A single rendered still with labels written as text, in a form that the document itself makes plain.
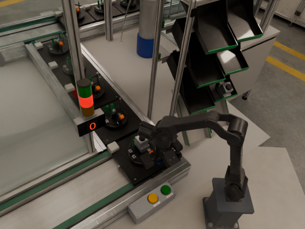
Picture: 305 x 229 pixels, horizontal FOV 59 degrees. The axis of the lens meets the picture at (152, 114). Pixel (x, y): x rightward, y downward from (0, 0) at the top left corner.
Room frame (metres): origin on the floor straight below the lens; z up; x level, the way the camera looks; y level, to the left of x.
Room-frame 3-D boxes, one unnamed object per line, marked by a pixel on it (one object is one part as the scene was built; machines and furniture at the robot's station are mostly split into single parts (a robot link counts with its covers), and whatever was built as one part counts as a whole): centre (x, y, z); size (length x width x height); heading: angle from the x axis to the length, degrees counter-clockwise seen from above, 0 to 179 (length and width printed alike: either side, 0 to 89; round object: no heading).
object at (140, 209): (0.52, -0.04, 0.93); 0.21 x 0.07 x 0.06; 131
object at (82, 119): (0.70, 0.25, 1.29); 0.12 x 0.05 x 0.25; 131
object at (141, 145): (0.74, 0.04, 1.06); 0.08 x 0.04 x 0.07; 41
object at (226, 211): (0.53, -0.36, 0.96); 0.15 x 0.15 x 0.20; 5
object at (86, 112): (0.70, 0.25, 1.28); 0.05 x 0.05 x 0.05
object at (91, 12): (2.09, 0.51, 1.01); 0.24 x 0.24 x 0.13; 41
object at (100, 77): (1.11, 0.36, 1.01); 0.24 x 0.24 x 0.13; 41
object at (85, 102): (0.70, 0.25, 1.33); 0.05 x 0.05 x 0.05
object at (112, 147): (0.74, 0.17, 0.97); 0.05 x 0.05 x 0.04; 41
